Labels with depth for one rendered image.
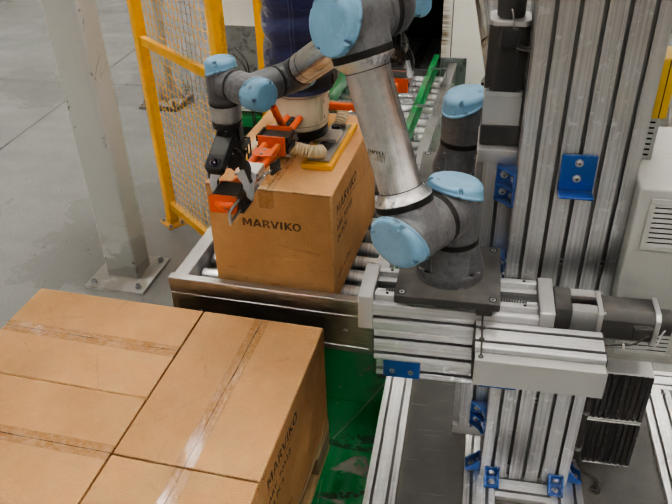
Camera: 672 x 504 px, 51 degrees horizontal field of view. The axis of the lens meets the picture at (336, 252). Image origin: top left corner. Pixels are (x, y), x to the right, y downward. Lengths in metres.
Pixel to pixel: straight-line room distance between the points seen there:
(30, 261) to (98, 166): 0.82
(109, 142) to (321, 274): 1.30
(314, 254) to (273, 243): 0.13
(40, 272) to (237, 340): 1.74
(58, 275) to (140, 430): 1.81
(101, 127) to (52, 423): 1.45
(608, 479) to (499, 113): 1.20
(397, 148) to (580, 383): 0.61
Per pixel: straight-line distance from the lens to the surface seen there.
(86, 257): 3.77
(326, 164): 2.21
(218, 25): 2.80
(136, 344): 2.25
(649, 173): 1.67
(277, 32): 2.16
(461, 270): 1.52
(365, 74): 1.31
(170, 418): 2.00
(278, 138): 2.06
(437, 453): 2.30
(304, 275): 2.25
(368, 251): 2.57
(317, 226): 2.13
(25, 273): 3.77
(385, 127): 1.32
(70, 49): 3.07
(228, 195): 1.79
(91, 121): 3.15
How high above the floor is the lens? 1.95
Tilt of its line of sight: 33 degrees down
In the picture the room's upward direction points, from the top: 2 degrees counter-clockwise
